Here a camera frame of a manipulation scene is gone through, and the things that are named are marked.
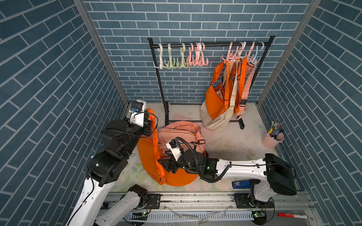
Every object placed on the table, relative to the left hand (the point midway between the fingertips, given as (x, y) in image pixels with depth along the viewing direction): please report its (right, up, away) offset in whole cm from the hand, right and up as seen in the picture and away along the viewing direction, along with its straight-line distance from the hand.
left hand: (153, 110), depth 57 cm
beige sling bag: (+37, -8, +36) cm, 52 cm away
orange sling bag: (+38, +13, +29) cm, 50 cm away
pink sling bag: (+15, -13, +39) cm, 44 cm away
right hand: (+2, -23, +10) cm, 25 cm away
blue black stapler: (+44, -41, +20) cm, 63 cm away
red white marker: (+67, -52, +12) cm, 86 cm away
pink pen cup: (+66, -20, +32) cm, 76 cm away
